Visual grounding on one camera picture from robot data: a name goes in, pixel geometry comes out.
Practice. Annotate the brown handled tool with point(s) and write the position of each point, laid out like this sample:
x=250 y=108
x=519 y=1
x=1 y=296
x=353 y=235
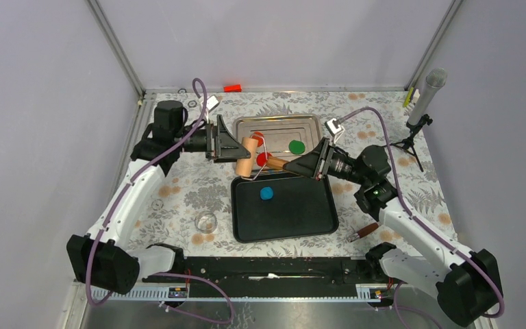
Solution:
x=362 y=232

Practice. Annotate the black plastic tray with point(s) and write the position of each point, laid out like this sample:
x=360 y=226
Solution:
x=300 y=207

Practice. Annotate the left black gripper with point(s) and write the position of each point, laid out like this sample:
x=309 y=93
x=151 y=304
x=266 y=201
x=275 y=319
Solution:
x=220 y=146

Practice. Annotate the wooden dough roller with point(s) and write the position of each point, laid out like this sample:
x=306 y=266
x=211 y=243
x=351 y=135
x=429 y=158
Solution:
x=244 y=166

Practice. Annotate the orange block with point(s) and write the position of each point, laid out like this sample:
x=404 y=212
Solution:
x=236 y=88

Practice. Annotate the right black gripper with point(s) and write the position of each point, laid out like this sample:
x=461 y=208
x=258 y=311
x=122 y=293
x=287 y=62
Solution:
x=314 y=164

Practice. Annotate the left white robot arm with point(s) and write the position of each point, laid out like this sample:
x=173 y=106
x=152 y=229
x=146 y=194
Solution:
x=100 y=258

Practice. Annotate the grey microphone on tripod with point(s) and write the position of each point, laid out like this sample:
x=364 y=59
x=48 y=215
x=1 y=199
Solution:
x=418 y=118

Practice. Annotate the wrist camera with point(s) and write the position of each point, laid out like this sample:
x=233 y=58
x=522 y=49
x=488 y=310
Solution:
x=212 y=103
x=334 y=127

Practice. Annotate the small glass bowl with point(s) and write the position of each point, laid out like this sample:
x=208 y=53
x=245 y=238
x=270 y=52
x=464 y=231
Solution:
x=206 y=222

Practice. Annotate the orange dough disc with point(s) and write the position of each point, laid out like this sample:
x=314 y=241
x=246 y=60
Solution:
x=259 y=137

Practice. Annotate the blue dough piece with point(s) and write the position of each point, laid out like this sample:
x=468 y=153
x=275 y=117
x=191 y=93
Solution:
x=266 y=193

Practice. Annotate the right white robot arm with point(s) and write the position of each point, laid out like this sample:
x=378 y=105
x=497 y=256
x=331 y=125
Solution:
x=466 y=284

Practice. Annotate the silver metal tray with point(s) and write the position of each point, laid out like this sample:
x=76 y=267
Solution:
x=280 y=131

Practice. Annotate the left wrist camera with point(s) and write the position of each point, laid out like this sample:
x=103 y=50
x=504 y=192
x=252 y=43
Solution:
x=212 y=103

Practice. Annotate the floral tablecloth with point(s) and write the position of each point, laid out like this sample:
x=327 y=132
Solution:
x=194 y=184

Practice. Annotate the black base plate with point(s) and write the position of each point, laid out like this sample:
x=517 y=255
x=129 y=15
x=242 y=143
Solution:
x=266 y=277

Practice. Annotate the red dough disc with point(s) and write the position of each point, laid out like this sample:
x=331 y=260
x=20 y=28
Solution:
x=262 y=159

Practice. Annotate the green dough disc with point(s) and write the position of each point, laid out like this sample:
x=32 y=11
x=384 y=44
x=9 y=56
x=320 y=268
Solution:
x=296 y=147

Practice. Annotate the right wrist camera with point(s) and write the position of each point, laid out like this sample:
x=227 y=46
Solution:
x=334 y=127

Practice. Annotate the yellow marker pen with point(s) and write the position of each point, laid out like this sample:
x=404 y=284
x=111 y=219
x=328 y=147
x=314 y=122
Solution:
x=408 y=97

